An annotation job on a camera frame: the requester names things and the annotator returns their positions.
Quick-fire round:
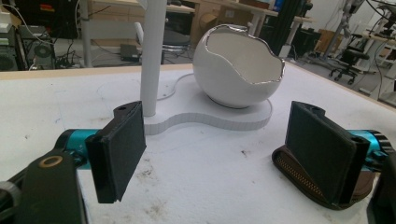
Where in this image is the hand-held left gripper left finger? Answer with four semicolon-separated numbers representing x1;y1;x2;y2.
55;101;148;204

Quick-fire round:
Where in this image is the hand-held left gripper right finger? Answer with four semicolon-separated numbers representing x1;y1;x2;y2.
284;101;390;207

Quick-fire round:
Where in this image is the brown studded strap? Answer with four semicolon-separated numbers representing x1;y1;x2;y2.
271;145;377;211

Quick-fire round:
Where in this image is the white stand base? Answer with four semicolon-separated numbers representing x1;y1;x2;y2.
144;73;274;136

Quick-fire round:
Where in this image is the white stand pole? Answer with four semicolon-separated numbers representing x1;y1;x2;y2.
139;0;168;118

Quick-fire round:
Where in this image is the black office chair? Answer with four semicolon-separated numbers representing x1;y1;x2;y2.
329;33;372;86

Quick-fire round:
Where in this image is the black power adapter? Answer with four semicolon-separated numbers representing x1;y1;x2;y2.
120;43;142;63

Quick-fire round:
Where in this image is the cardboard box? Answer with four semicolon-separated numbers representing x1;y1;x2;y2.
314;29;336;54

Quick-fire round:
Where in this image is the white eggshell-shaped bowl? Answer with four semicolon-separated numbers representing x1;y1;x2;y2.
192;23;286;109

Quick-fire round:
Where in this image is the white table leg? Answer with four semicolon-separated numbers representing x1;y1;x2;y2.
78;0;93;68

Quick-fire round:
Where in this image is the black computer tower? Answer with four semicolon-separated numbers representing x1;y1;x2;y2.
18;25;58;70

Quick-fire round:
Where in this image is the wooden desk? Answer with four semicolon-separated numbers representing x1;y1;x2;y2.
88;0;314;24

